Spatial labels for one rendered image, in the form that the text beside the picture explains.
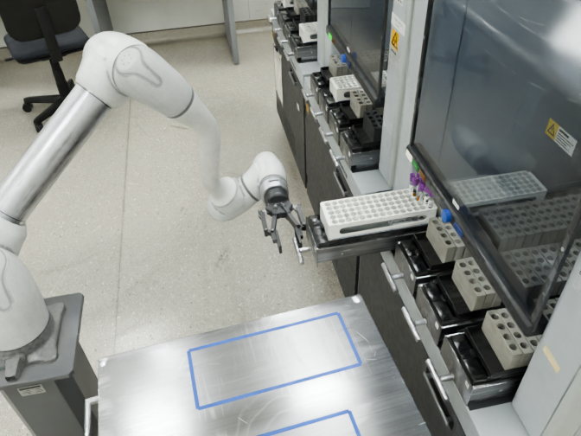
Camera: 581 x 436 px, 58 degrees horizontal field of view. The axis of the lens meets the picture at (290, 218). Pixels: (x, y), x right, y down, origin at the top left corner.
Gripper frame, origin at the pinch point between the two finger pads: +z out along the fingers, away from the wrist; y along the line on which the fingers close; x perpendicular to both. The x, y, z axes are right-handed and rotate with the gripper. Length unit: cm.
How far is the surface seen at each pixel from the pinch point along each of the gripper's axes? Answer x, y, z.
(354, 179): 1.3, 26.6, -24.8
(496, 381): -6, 32, 57
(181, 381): -7, -31, 43
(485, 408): 1, 30, 58
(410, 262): -6.3, 27.1, 21.4
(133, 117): 74, -66, -220
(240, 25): 68, 24, -345
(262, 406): -7, -15, 52
